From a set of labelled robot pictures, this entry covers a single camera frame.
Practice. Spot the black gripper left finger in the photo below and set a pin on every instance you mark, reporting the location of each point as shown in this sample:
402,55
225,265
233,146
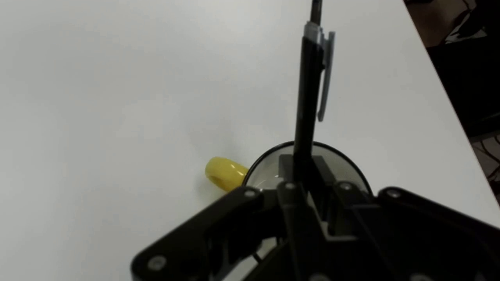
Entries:
229,229

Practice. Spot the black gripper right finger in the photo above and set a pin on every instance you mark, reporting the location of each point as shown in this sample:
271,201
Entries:
416,235

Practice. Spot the black click pen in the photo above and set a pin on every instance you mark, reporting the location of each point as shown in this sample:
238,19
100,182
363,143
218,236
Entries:
307,94

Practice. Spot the yellow enamel mug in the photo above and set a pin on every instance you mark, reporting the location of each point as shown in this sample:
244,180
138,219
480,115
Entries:
227,172

